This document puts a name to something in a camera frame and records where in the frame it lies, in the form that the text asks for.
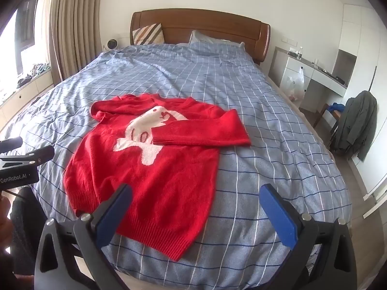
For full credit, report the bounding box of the blue plaid duvet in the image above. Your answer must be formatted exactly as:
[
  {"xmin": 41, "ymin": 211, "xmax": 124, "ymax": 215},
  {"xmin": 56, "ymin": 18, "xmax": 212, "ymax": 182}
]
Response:
[{"xmin": 1, "ymin": 43, "xmax": 352, "ymax": 289}]

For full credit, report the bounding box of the red knit sweater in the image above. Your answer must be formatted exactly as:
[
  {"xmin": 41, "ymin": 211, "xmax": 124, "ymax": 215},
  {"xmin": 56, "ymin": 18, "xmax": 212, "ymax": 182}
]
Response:
[{"xmin": 63, "ymin": 94, "xmax": 251, "ymax": 261}]

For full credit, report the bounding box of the small round clock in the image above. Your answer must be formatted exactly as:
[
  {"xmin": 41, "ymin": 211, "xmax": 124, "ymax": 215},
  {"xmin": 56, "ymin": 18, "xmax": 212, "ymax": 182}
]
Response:
[{"xmin": 106, "ymin": 39, "xmax": 118, "ymax": 51}]

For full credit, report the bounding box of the beige curtain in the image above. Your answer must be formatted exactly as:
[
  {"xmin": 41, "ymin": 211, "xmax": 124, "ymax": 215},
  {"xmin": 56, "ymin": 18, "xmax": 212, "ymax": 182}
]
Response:
[{"xmin": 49, "ymin": 0, "xmax": 102, "ymax": 85}]

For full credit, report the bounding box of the wooden chair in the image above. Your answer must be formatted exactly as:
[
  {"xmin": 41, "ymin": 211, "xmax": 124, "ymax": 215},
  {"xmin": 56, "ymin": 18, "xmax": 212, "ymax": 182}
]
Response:
[{"xmin": 312, "ymin": 103, "xmax": 346, "ymax": 136}]

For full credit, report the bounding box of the blue cloth on chair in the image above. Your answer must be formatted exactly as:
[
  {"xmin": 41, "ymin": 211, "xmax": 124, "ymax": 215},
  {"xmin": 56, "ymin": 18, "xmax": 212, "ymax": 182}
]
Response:
[{"xmin": 327, "ymin": 103, "xmax": 345, "ymax": 113}]

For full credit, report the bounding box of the clutter on window sill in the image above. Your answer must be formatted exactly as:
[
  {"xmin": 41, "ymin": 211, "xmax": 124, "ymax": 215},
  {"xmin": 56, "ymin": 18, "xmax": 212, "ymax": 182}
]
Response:
[{"xmin": 16, "ymin": 63, "xmax": 51, "ymax": 88}]

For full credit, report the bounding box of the blue plaid pillow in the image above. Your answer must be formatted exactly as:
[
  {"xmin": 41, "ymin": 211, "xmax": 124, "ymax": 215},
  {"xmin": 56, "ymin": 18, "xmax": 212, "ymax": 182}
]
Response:
[{"xmin": 188, "ymin": 30, "xmax": 246, "ymax": 56}]

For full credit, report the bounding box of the dark green jacket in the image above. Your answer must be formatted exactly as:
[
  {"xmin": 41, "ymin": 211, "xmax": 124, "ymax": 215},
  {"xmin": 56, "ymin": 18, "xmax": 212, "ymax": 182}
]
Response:
[{"xmin": 329, "ymin": 90, "xmax": 378, "ymax": 161}]

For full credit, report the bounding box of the person's left hand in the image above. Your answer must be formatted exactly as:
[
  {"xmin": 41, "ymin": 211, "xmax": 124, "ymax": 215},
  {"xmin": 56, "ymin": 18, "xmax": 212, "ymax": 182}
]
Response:
[{"xmin": 0, "ymin": 196, "xmax": 13, "ymax": 251}]

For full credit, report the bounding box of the bottle on desk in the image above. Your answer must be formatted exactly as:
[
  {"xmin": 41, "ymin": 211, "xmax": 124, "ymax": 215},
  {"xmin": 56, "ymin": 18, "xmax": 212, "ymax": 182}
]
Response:
[{"xmin": 297, "ymin": 46, "xmax": 303, "ymax": 60}]

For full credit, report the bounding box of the white desk unit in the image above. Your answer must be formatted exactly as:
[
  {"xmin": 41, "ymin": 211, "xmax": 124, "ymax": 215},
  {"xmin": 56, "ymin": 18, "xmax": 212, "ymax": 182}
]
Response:
[{"xmin": 268, "ymin": 47, "xmax": 346, "ymax": 113}]

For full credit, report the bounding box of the striped cushion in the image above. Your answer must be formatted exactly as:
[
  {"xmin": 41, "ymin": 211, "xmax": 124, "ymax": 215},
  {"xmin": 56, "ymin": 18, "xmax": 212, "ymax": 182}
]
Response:
[{"xmin": 132, "ymin": 23, "xmax": 165, "ymax": 45}]

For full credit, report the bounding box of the wooden headboard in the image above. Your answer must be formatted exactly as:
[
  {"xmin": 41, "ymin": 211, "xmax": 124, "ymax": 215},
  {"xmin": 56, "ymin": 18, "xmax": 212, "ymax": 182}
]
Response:
[{"xmin": 130, "ymin": 8, "xmax": 271, "ymax": 64}]

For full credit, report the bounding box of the white plastic bag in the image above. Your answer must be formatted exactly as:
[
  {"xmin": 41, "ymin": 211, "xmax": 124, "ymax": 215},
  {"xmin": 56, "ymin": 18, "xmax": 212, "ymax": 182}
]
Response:
[{"xmin": 281, "ymin": 67, "xmax": 306, "ymax": 102}]

